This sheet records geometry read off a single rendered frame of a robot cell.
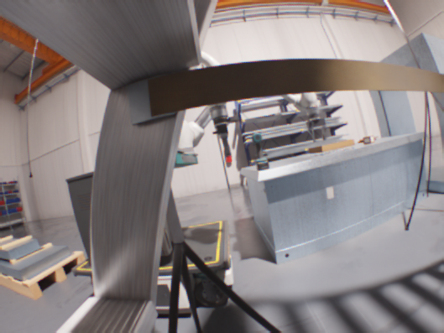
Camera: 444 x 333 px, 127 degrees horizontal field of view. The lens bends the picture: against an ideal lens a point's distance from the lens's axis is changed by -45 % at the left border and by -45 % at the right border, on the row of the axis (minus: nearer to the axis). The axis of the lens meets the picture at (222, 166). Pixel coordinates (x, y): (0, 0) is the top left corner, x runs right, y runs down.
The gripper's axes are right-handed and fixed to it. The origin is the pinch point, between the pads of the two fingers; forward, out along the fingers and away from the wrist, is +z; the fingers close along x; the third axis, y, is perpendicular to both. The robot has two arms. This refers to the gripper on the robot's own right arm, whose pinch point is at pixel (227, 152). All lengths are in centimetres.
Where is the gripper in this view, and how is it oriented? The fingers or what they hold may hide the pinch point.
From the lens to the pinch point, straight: 99.1
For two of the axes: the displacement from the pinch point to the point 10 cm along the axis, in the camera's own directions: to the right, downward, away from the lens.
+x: -0.2, 0.2, -10.0
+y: -9.8, 2.1, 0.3
